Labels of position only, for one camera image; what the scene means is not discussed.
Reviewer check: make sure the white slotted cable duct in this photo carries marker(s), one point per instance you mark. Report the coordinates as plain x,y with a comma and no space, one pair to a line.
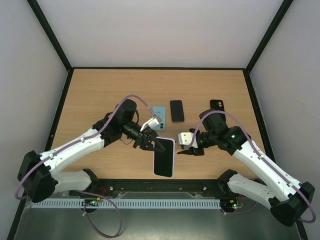
73,203

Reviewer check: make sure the light blue card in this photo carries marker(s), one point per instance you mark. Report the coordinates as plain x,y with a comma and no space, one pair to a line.
160,111

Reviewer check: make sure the black phone case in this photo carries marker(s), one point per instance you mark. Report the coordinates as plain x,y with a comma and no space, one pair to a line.
216,104

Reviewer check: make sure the circuit board with leds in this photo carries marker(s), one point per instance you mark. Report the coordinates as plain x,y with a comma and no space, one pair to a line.
94,202
236,203

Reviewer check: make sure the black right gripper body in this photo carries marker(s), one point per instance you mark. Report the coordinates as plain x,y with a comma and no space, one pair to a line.
201,145

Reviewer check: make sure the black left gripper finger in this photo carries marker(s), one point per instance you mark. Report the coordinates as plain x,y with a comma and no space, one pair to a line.
146,147
156,144

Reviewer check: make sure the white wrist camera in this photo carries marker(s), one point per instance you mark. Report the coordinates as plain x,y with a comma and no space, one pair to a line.
154,121
185,136

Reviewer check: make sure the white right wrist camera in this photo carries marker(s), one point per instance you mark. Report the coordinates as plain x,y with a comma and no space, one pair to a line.
185,136

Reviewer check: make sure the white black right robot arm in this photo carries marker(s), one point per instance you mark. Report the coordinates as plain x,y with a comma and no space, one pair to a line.
288,199

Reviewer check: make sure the right circuit board with leds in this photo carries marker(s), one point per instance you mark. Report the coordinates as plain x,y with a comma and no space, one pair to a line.
236,203

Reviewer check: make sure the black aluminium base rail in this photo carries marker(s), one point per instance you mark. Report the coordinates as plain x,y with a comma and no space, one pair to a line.
204,187

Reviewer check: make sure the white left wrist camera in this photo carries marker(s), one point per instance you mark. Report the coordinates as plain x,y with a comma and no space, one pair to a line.
154,121

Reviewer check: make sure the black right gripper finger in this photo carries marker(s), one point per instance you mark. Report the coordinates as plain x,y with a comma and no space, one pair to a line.
192,151
185,144

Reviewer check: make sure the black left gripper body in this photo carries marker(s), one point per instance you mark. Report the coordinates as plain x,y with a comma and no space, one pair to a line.
141,138

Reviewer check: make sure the left circuit board with leds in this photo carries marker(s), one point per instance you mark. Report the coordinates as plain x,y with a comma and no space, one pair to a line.
94,202

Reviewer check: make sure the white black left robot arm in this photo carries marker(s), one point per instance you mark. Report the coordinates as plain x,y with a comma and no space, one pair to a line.
41,175

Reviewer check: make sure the grey metal front plate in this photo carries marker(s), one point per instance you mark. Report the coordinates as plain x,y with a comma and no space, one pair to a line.
156,224

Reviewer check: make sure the lavender phone case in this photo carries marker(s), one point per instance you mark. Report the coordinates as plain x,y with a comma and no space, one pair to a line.
163,157

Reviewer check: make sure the purple smartphone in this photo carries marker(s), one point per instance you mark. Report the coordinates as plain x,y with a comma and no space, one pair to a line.
177,111

